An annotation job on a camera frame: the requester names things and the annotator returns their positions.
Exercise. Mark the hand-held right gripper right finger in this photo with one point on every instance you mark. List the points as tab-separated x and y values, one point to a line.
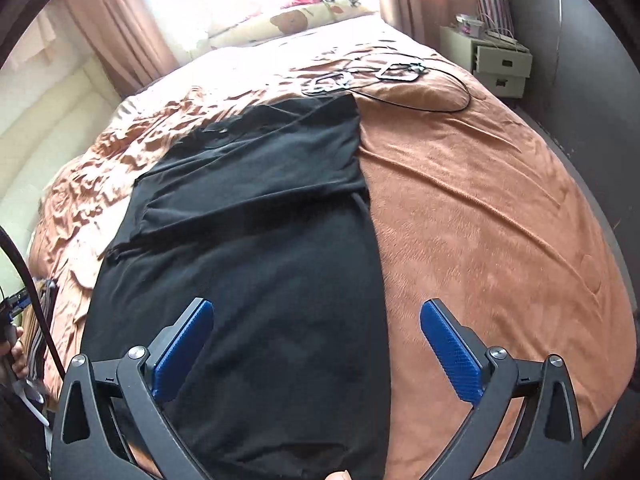
450	350

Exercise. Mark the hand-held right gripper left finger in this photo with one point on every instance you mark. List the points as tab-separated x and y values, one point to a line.
182	350

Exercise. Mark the black t-shirt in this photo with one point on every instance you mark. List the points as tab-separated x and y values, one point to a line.
250	260

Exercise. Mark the stack of folded clothes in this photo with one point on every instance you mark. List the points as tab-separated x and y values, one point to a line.
42	320

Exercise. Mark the white clothes hanger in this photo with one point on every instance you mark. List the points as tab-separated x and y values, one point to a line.
30	395

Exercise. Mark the person's left hand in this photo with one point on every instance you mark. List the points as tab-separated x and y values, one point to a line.
15	357

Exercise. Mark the brown fleece blanket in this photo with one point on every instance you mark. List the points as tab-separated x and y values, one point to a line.
475	210

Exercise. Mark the peach satin duvet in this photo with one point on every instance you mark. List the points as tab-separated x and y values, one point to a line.
90	170

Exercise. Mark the cream padded headboard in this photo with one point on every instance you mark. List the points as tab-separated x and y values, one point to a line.
50	125

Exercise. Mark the white nightstand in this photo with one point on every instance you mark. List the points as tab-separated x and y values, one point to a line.
500	62

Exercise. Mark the small clear container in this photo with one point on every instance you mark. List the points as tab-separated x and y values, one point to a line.
469	24

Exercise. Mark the striped paper bag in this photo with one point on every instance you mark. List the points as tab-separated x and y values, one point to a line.
495	10

